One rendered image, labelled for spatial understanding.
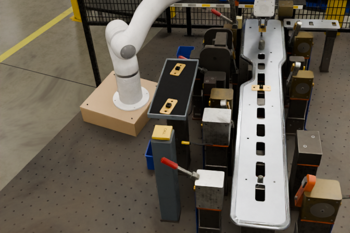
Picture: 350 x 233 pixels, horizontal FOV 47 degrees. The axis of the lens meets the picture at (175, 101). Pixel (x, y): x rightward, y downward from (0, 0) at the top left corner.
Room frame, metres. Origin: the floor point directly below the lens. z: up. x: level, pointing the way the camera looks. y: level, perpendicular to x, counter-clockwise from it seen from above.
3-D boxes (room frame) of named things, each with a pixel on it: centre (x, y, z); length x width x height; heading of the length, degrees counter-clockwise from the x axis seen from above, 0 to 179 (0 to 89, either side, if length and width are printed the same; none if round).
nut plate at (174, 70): (1.37, -0.02, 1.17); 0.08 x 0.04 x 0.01; 155
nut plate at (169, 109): (1.13, 0.02, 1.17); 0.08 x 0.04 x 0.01; 155
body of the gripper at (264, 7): (1.87, -0.48, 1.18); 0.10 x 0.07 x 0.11; 77
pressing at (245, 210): (1.39, -0.39, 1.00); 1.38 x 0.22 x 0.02; 168
